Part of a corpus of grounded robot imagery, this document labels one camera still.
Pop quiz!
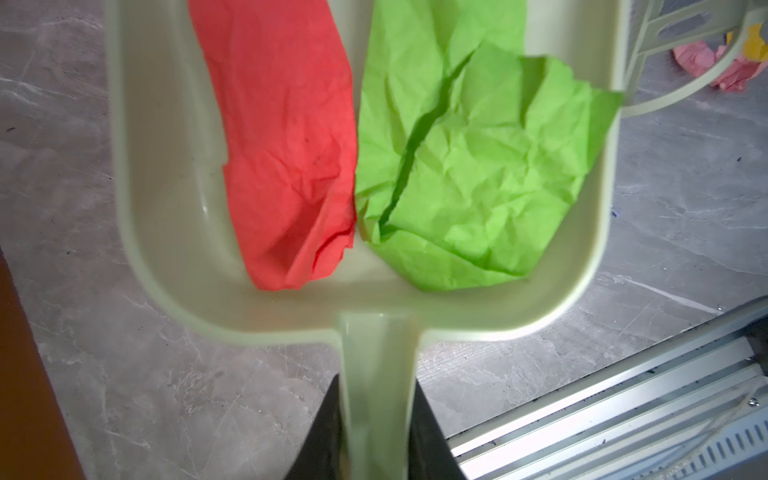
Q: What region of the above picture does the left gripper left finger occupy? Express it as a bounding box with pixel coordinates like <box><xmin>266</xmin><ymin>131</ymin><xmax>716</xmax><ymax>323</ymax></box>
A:
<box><xmin>284</xmin><ymin>375</ymin><xmax>342</xmax><ymax>480</ymax></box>

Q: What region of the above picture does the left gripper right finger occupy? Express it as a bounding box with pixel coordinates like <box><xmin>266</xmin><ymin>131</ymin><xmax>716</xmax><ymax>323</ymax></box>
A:
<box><xmin>409</xmin><ymin>383</ymin><xmax>466</xmax><ymax>480</ymax></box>

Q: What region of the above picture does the green plastic dustpan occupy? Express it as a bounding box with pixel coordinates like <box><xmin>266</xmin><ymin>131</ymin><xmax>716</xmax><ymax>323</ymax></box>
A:
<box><xmin>104</xmin><ymin>1</ymin><xmax>619</xmax><ymax>479</ymax></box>

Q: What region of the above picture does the green paper scrap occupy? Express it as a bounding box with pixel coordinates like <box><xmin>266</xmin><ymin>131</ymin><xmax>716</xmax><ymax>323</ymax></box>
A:
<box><xmin>355</xmin><ymin>1</ymin><xmax>623</xmax><ymax>291</ymax></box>

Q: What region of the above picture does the red paper strip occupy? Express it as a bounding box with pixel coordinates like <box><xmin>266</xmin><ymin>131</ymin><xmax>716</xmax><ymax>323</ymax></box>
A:
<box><xmin>188</xmin><ymin>1</ymin><xmax>357</xmax><ymax>291</ymax></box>

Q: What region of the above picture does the green hand brush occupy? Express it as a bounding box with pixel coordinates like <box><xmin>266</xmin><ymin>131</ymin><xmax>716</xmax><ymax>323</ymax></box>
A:
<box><xmin>622</xmin><ymin>1</ymin><xmax>767</xmax><ymax>118</ymax></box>

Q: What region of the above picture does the small pink paper scrap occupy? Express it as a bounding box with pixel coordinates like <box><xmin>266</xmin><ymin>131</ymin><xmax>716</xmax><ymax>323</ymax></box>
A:
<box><xmin>671</xmin><ymin>40</ymin><xmax>768</xmax><ymax>93</ymax></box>

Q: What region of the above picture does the small yellow paper scrap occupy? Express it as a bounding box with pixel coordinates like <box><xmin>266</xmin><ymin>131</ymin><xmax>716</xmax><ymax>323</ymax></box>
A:
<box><xmin>737</xmin><ymin>23</ymin><xmax>767</xmax><ymax>63</ymax></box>

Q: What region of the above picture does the aluminium front rail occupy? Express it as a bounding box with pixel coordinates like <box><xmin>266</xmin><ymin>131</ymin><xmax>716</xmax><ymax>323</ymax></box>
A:
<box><xmin>449</xmin><ymin>298</ymin><xmax>767</xmax><ymax>479</ymax></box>

